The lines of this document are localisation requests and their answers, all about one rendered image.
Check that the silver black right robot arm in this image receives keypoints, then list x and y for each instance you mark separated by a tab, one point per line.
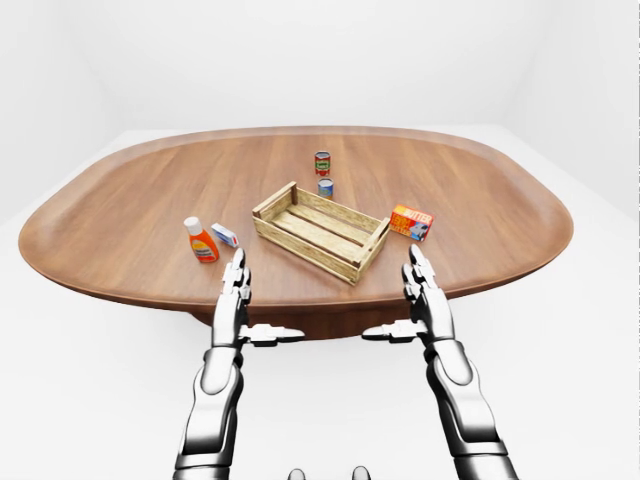
467	415

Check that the white and blue small box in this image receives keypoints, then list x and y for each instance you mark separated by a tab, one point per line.
224	234

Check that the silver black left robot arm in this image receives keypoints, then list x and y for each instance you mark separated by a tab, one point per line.
210	415

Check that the blue and yellow tin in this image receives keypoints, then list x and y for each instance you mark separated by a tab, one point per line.
325	188

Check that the orange butter box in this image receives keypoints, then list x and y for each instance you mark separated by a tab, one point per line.
412	222

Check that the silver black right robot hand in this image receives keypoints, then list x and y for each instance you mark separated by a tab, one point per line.
435	310

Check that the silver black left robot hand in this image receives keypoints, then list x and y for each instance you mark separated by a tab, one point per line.
227	310

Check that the small dark rounded shape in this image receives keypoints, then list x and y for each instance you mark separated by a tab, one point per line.
296	474
360	473

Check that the wooden slat tray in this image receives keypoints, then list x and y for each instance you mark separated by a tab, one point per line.
322	232

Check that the orange bottle with white cap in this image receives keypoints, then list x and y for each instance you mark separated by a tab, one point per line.
201	241

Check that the red and green tin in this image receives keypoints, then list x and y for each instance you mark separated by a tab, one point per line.
322	163

